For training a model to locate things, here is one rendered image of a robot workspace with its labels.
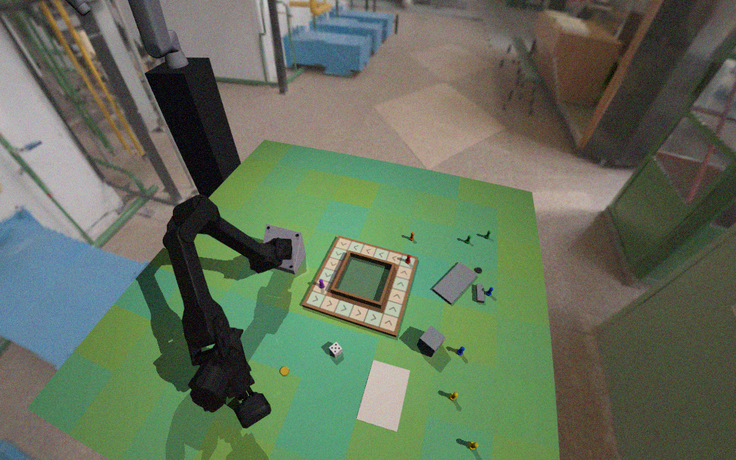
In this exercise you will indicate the white die with black pips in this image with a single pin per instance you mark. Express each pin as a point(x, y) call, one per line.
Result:
point(335, 349)

